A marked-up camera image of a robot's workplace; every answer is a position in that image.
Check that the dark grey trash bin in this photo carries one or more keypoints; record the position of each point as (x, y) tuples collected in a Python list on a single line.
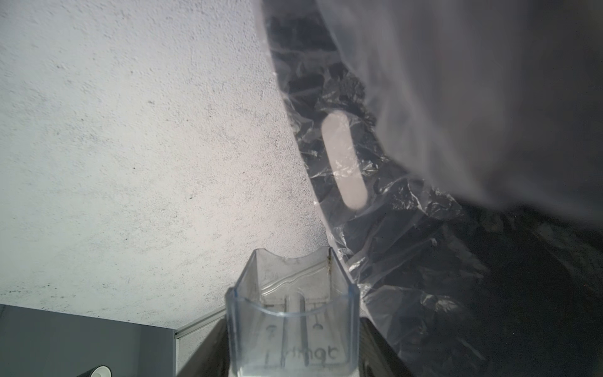
[(455, 290)]

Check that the clear plastic bin liner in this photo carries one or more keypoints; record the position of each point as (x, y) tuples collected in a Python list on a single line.
[(496, 103)]

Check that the clear sharpener shavings tray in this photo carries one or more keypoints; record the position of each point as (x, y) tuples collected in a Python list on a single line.
[(293, 317)]

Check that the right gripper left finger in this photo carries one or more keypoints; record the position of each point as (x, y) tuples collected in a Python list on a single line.
[(212, 358)]

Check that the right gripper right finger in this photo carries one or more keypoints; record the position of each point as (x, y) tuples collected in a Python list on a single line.
[(376, 357)]

